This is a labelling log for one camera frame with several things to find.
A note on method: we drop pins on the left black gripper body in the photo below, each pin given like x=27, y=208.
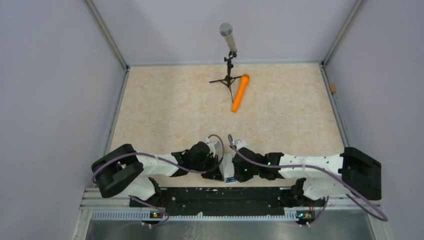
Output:
x=209, y=165

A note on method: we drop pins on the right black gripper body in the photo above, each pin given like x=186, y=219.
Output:
x=244, y=174

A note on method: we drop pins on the white cable duct strip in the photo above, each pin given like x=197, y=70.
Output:
x=148, y=215

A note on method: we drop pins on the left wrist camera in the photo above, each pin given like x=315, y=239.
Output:
x=215, y=147

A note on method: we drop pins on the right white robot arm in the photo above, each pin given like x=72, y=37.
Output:
x=351, y=171

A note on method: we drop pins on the small tan wall knob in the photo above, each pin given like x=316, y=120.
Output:
x=332, y=88

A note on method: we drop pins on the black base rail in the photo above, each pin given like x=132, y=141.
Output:
x=223, y=201

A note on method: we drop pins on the white remote control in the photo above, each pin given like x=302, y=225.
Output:
x=227, y=167

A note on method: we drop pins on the black tripod mic stand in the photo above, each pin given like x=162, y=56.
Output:
x=228, y=80

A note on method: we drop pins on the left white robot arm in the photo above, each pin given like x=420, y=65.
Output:
x=127, y=171

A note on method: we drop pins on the blue AAA battery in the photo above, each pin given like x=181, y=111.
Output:
x=230, y=180

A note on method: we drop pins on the orange microphone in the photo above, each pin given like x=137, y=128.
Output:
x=244, y=81

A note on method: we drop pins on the grey microphone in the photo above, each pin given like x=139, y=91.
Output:
x=226, y=31

